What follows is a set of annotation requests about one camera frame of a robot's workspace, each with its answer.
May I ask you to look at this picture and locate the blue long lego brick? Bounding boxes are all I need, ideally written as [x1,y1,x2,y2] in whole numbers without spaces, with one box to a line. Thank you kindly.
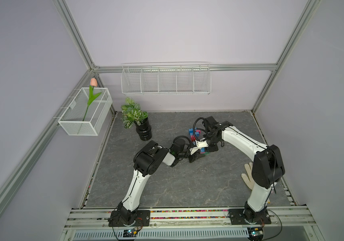
[189,128,201,138]

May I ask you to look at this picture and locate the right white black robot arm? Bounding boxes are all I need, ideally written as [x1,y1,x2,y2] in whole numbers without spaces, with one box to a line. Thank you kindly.
[196,116,285,224]

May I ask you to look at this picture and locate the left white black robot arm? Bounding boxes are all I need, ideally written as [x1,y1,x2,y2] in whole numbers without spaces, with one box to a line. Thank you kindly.
[117,136,209,217]

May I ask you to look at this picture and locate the green potted plant black pot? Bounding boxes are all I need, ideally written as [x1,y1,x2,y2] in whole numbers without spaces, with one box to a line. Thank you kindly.
[121,97,152,141]

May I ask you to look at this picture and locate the white mesh side basket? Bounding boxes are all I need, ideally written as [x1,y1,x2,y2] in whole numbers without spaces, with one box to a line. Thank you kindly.
[57,87,112,136]

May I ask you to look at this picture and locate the pink artificial tulip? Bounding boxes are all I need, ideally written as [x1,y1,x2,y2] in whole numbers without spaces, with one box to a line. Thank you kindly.
[82,77,102,121]

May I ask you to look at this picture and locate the white wire wall basket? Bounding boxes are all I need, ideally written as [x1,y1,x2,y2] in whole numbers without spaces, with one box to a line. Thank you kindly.
[121,62,212,95]

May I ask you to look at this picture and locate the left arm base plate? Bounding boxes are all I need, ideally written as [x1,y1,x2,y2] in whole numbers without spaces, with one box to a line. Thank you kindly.
[108,209,151,227]

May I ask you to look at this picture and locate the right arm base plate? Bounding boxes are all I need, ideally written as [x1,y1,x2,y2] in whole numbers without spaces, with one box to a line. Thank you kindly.
[227,208,271,226]

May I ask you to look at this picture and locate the aluminium front rail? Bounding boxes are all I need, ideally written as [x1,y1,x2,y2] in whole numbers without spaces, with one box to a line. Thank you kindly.
[60,206,325,241]

